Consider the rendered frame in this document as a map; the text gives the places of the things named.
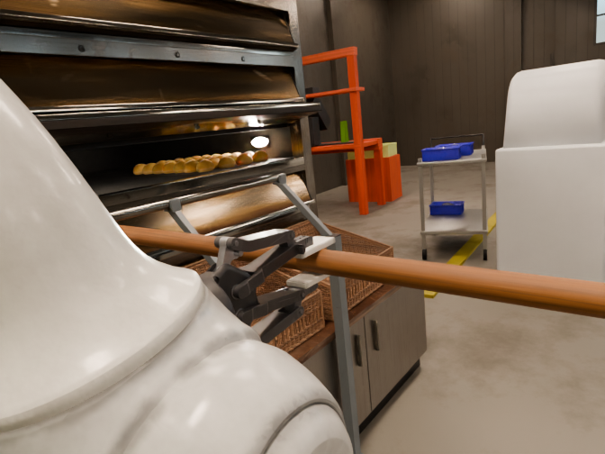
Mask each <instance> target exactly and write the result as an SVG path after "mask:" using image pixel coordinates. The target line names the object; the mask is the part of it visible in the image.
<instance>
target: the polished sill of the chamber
mask: <svg viewBox="0 0 605 454"><path fill-rule="evenodd" d="M303 164H304V158H303V157H294V158H289V159H281V160H276V161H271V162H267V163H262V164H257V165H253V166H247V167H243V168H234V169H230V170H224V171H220V172H215V173H211V174H206V175H201V176H196V177H188V178H183V179H178V180H173V181H168V182H164V183H159V184H155V185H150V186H141V187H136V188H132V189H127V190H122V191H117V192H112V193H108V194H103V195H99V199H100V201H101V202H102V204H103V205H104V207H109V206H113V205H118V204H125V203H129V202H133V201H138V200H141V199H146V198H151V197H154V196H159V195H166V194H171V193H175V192H179V191H183V190H187V189H192V188H196V187H200V186H208V185H212V184H216V183H220V182H224V181H229V180H233V179H237V178H242V177H249V176H254V175H257V174H262V173H266V172H270V171H275V170H278V169H283V168H290V167H295V166H299V165H303Z"/></svg>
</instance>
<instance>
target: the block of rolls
mask: <svg viewBox="0 0 605 454"><path fill-rule="evenodd" d="M267 159H268V156H267V154H266V153H265V152H264V151H262V150H259V151H256V152H255V153H253V152H251V151H247V152H245V153H242V154H241V153H238V152H234V153H232V154H230V153H224V154H222V155H220V154H213V155H211V156H210V155H203V156H192V157H189V158H185V159H181V158H177V159H175V160H167V161H165V160H161V161H159V162H157V163H149V164H147V165H146V164H138V165H136V166H135V167H134V168H133V174H134V175H141V174H144V175H147V174H162V173H164V174H170V173H176V174H177V173H184V172H185V173H192V172H199V173H201V172H207V171H212V170H214V169H215V168H232V167H234V166H235V165H246V164H250V163H252V161H253V162H259V161H265V160H267Z"/></svg>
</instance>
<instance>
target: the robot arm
mask: <svg viewBox="0 0 605 454"><path fill-rule="evenodd" d="M333 243H335V238H334V237H325V236H315V237H312V236H302V235H301V236H299V237H296V238H295V232H294V231H293V230H280V229H273V230H270V231H266V232H259V233H255V234H250V235H247V236H243V237H238V238H234V237H224V236H217V237H216V238H215V239H214V246H215V247H216V248H218V249H219V253H218V258H217V262H216V263H214V264H212V265H211V266H210V267H209V268H208V270H207V271H205V272H204V273H202V274H201V275H198V274H197V273H196V272H195V271H193V270H192V269H189V268H180V267H173V266H170V265H168V264H165V263H162V262H159V261H157V260H155V259H153V258H151V257H149V256H148V255H146V254H145V253H144V252H143V251H141V250H140V249H139V248H138V247H137V246H135V245H134V244H133V243H132V241H131V240H130V239H129V238H128V237H127V236H126V234H125V233H124V232H123V230H122V229H121V228H120V226H119V225H118V224H117V222H116V221H115V220H114V219H113V218H112V216H111V215H110V214H109V212H108V211H107V209H106V208H105V207H104V205H103V204H102V202H101V201H100V199H99V198H98V197H97V195H96V194H95V192H94V191H93V189H92V188H91V187H90V185H88V184H87V182H86V180H85V179H84V178H83V176H82V175H81V174H80V172H79V171H78V170H77V168H76V166H75V165H74V164H73V163H72V161H71V160H70V159H69V157H68V156H67V155H66V153H65V152H64V151H63V149H62V148H61V147H60V146H59V145H58V144H57V143H56V141H55V140H54V139H53V137H52V136H51V135H50V134H49V132H48V131H47V130H46V129H45V128H44V126H43V125H42V124H41V123H40V121H39V120H38V119H37V118H36V117H35V116H34V114H33V113H32V112H31V111H30V110H29V109H28V108H27V106H26V105H25V104H24V103H23V102H22V101H21V100H20V99H19V97H18V96H17V95H16V94H15V93H14V92H13V91H12V90H11V89H10V88H9V87H8V86H7V85H6V84H5V82H4V81H3V80H2V79H1V78H0V454H354V453H353V448H352V443H351V440H350V438H349V436H348V432H347V428H346V424H345V421H344V417H343V414H342V412H341V409H340V407H339V404H338V403H337V401H336V400H335V398H334V397H333V396H332V394H331V393H330V392H329V391H328V389H327V388H326V387H325V386H324V385H323V384H322V383H321V382H320V380H319V379H318V378H317V377H316V376H314V375H313V373H312V372H311V371H309V370H308V369H307V368H306V367H305V366H304V365H302V364H301V363H300V362H299V361H297V360H296V359H294V358H293V357H292V356H291V355H289V354H288V353H287V352H285V351H283V350H280V349H279V348H277V347H274V346H271V345H268V343H269V342H270V341H271V340H272V339H273V338H275V337H276V336H277V335H278V334H280V333H281V332H282V331H284V330H285V329H286V328H287V327H289V326H290V325H291V324H292V323H294V322H295V321H296V320H298V319H299V318H300V317H301V316H302V315H303V312H304V309H303V307H302V306H301V305H302V300H303V299H304V298H305V296H306V295H308V294H309V293H311V292H313V291H315V290H316V289H317V288H318V282H320V281H321V280H323V279H324V278H326V277H329V276H330V275H324V274H319V273H313V272H307V271H303V272H302V273H301V274H299V275H297V276H295V277H292V278H290V279H288V280H287V281H286V284H287V285H288V286H291V287H286V286H282V287H283V288H282V289H278V290H275V291H273V292H270V293H266V294H263V295H259V296H257V295H256V289H257V287H258V286H260V285H261V284H262V283H264V282H265V278H266V277H268V276H269V275H270V274H272V273H273V272H274V271H276V270H277V269H279V268H280V267H282V266H283V264H285V263H286V262H288V261H289V260H290V259H292V258H296V259H304V258H306V257H308V256H310V255H311V254H313V253H315V252H317V251H319V250H322V249H324V248H326V247H328V246H329V245H331V244H333ZM275 245H276V246H275ZM272 246H274V247H273V248H272V249H271V250H269V251H267V252H266V253H264V254H263V255H261V256H260V257H258V258H256V259H254V260H253V261H251V262H250V263H248V264H247V265H246V266H244V267H240V268H236V267H233V266H232V265H231V264H230V263H231V262H232V261H233V260H234V259H237V258H238V257H241V256H242V255H243V252H251V251H255V250H262V249H264V248H268V247H272ZM271 311H273V312H272V313H271V314H269V315H268V313H269V312H271ZM265 315H267V317H265V318H264V319H263V320H261V321H260V322H258V323H257V324H255V325H254V326H253V327H249V326H250V324H251V323H252V322H253V320H255V319H257V318H260V317H262V316H265Z"/></svg>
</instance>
